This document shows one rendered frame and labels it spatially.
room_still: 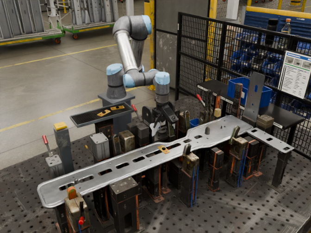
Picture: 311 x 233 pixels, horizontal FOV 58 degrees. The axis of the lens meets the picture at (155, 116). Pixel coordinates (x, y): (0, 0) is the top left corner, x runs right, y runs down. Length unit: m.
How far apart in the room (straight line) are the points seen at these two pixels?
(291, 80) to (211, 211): 1.06
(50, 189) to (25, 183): 0.59
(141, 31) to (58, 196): 1.03
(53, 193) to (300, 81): 1.69
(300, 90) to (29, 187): 1.91
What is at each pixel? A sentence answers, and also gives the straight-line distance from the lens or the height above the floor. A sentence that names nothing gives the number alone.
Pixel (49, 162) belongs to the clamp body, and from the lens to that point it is 1.59.
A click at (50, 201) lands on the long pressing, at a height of 1.00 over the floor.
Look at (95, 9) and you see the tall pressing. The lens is 9.61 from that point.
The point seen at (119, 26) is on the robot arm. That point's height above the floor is 1.65.
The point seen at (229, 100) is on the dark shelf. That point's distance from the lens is 2.30.
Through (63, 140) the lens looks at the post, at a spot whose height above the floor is 1.07.
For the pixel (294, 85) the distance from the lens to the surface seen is 2.19.
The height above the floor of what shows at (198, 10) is 1.42.
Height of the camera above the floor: 1.97
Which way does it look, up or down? 28 degrees down
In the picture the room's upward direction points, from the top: straight up
